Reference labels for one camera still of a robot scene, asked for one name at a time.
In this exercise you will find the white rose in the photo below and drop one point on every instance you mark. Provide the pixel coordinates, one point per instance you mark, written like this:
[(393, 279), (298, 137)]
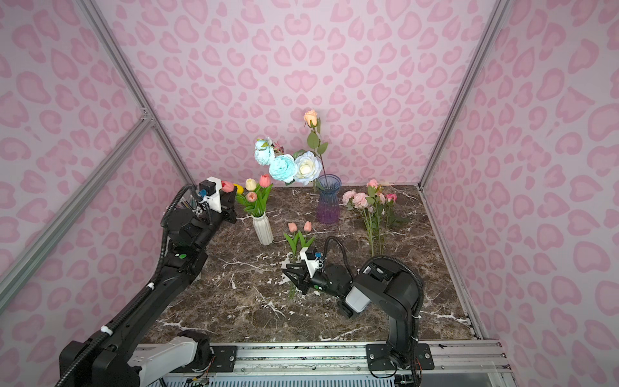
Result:
[(309, 168)]

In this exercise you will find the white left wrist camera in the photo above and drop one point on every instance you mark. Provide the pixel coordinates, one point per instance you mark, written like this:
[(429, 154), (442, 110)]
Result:
[(209, 193)]

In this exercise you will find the magenta rose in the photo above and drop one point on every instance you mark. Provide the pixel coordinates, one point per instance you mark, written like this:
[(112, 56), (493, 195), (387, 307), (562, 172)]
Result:
[(392, 219)]

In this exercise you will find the tulip bunch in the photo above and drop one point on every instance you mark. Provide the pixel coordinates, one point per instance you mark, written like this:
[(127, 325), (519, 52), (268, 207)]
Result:
[(253, 196)]

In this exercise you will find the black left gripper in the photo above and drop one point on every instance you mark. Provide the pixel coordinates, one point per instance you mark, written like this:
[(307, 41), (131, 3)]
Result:
[(225, 203)]

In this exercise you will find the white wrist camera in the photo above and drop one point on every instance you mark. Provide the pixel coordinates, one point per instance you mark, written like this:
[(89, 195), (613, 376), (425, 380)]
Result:
[(209, 193), (313, 260)]

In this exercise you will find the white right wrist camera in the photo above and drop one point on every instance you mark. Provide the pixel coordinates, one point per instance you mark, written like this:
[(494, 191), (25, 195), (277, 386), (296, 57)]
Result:
[(313, 260)]

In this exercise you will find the yellow peach rose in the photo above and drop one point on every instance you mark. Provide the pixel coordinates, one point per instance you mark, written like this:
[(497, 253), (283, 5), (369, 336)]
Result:
[(315, 141)]

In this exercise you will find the purple glass vase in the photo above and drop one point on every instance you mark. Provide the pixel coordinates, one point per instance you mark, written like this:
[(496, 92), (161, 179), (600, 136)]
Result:
[(328, 210)]

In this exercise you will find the white ribbed vase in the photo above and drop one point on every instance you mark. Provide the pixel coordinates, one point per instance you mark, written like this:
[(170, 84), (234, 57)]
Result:
[(263, 229)]

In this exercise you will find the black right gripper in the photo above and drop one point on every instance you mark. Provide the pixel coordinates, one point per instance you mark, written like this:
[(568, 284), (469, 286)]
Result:
[(304, 278)]

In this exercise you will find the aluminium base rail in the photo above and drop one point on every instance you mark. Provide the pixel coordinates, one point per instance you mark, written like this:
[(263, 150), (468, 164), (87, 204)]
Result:
[(335, 363)]

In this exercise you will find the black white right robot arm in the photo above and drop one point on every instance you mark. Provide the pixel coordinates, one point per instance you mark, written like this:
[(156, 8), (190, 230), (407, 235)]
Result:
[(383, 281)]

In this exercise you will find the light pink double peony stem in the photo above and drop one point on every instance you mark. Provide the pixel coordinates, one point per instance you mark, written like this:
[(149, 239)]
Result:
[(378, 210)]

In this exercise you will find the pink tulip stem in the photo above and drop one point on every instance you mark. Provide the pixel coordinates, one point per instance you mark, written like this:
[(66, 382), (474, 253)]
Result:
[(304, 236), (293, 239)]

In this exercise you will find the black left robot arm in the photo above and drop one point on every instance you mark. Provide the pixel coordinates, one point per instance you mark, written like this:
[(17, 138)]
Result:
[(110, 357)]

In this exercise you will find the small pink twin rose stem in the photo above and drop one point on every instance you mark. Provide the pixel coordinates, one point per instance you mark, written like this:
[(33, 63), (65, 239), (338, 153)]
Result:
[(356, 201)]

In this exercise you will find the salmon pink rose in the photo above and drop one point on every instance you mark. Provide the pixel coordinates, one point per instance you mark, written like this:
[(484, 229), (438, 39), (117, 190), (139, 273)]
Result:
[(372, 187)]

